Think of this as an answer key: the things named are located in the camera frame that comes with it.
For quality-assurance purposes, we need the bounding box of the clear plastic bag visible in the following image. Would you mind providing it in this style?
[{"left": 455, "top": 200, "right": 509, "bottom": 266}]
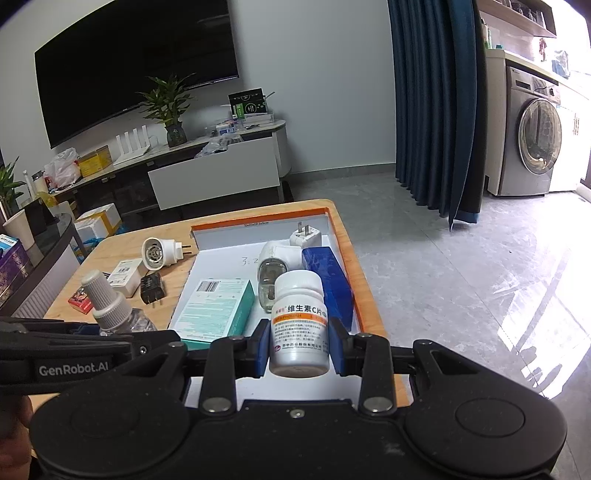
[{"left": 194, "top": 138, "right": 243, "bottom": 158}]

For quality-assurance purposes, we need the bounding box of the small white carton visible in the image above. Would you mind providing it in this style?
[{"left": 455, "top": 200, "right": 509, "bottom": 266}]
[{"left": 104, "top": 258, "right": 144, "bottom": 298}]

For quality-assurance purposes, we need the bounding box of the white plug adapter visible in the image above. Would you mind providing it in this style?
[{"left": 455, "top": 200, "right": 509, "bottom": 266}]
[{"left": 288, "top": 222, "right": 323, "bottom": 250}]

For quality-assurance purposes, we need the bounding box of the black and green box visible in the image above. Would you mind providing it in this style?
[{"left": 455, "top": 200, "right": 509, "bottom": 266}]
[{"left": 228, "top": 88, "right": 269, "bottom": 121}]

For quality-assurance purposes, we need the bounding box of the white heater with clear bottle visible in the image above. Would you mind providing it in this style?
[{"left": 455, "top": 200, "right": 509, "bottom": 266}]
[{"left": 256, "top": 240, "right": 301, "bottom": 315}]

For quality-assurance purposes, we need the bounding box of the black television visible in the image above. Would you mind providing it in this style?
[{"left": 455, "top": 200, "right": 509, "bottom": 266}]
[{"left": 34, "top": 0, "right": 240, "bottom": 149}]

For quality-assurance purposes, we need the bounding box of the white router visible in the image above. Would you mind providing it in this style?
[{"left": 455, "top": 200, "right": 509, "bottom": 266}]
[{"left": 113, "top": 124, "right": 153, "bottom": 166}]

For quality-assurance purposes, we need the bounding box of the white plastic bag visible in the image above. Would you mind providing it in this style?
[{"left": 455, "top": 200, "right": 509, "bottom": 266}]
[{"left": 44, "top": 148, "right": 81, "bottom": 189}]

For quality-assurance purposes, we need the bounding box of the white light bulb adapter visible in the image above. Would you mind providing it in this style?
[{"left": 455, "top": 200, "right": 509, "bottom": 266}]
[{"left": 141, "top": 236, "right": 192, "bottom": 271}]

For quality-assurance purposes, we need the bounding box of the purple patterned tin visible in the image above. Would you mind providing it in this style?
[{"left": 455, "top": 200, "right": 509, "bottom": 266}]
[{"left": 0, "top": 240, "right": 31, "bottom": 308}]

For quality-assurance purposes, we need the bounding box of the silver washing machine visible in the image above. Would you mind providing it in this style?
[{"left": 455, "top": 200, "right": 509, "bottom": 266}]
[{"left": 501, "top": 65, "right": 564, "bottom": 197}]

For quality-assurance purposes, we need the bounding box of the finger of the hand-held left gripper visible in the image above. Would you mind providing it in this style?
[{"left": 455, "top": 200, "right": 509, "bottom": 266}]
[
  {"left": 0, "top": 318, "right": 101, "bottom": 340},
  {"left": 0, "top": 331, "right": 182, "bottom": 365}
]

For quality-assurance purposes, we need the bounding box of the blue plastic bag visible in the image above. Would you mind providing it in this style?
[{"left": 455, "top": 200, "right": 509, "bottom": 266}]
[{"left": 74, "top": 226, "right": 123, "bottom": 264}]

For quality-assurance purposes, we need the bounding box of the blue marbled box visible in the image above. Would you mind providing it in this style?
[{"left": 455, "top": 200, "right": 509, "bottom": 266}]
[{"left": 301, "top": 246, "right": 355, "bottom": 335}]

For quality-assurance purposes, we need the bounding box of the white pill bottle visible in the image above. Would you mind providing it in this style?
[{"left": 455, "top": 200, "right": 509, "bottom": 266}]
[{"left": 269, "top": 270, "right": 332, "bottom": 377}]

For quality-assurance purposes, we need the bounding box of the clear bottle with white cap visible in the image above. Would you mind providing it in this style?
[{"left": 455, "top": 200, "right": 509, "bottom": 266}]
[{"left": 81, "top": 270, "right": 158, "bottom": 337}]

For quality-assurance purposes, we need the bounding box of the white drawer front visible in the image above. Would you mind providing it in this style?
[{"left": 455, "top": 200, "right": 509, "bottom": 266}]
[{"left": 148, "top": 138, "right": 283, "bottom": 210}]

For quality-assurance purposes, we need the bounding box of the potted plant in dark vase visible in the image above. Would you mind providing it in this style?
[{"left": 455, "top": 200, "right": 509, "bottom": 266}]
[{"left": 137, "top": 74, "right": 197, "bottom": 148}]

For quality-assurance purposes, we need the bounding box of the round black glass table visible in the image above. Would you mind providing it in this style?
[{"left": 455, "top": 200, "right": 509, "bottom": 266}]
[{"left": 0, "top": 212, "right": 81, "bottom": 324}]

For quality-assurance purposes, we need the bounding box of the red playing card box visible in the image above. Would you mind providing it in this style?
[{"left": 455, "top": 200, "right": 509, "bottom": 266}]
[{"left": 68, "top": 285, "right": 95, "bottom": 315}]

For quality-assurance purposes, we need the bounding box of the black box-shaped device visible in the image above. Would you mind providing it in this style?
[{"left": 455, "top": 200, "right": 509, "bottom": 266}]
[{"left": 23, "top": 198, "right": 60, "bottom": 236}]

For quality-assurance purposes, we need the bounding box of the white washing machine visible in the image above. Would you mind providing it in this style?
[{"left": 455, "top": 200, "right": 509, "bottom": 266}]
[{"left": 482, "top": 46, "right": 591, "bottom": 197}]

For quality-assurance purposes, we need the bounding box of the television cabinet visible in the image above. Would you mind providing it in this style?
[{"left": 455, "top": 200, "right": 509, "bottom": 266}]
[{"left": 44, "top": 119, "right": 291, "bottom": 217}]

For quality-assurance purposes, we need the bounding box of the paper cup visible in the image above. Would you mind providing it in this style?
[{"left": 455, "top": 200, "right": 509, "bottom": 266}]
[{"left": 2, "top": 209, "right": 35, "bottom": 250}]

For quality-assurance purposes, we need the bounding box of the white and yellow cardboard box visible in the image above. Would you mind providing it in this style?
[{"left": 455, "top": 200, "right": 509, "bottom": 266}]
[{"left": 74, "top": 203, "right": 122, "bottom": 237}]

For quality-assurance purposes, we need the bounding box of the black plug adapter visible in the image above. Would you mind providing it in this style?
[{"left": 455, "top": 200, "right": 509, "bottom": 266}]
[{"left": 140, "top": 271, "right": 167, "bottom": 305}]

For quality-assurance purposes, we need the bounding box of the mint green carton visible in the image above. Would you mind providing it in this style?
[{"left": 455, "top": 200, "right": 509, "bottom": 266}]
[{"left": 174, "top": 278, "right": 257, "bottom": 352}]

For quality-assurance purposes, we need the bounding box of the white box lid tray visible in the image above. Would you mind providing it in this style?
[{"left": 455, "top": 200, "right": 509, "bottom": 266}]
[{"left": 168, "top": 207, "right": 357, "bottom": 402}]

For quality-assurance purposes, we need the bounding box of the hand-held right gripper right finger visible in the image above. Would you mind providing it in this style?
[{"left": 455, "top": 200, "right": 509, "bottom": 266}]
[{"left": 330, "top": 318, "right": 481, "bottom": 414}]

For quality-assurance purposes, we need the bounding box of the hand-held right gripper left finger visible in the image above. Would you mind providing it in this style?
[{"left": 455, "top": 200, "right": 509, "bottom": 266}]
[{"left": 115, "top": 318, "right": 273, "bottom": 414}]

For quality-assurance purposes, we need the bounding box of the leafy bamboo plant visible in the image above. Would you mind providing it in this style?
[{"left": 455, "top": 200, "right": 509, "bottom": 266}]
[{"left": 0, "top": 157, "right": 28, "bottom": 217}]

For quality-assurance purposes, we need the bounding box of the wall shelf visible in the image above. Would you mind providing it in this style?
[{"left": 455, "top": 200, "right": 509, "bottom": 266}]
[{"left": 475, "top": 0, "right": 557, "bottom": 38}]

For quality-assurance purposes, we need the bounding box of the clear acrylic organizer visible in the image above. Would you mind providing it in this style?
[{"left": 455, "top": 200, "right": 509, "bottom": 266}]
[{"left": 216, "top": 121, "right": 273, "bottom": 137}]

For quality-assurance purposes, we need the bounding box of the dark blue curtain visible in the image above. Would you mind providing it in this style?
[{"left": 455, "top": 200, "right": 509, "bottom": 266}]
[{"left": 387, "top": 0, "right": 488, "bottom": 232}]

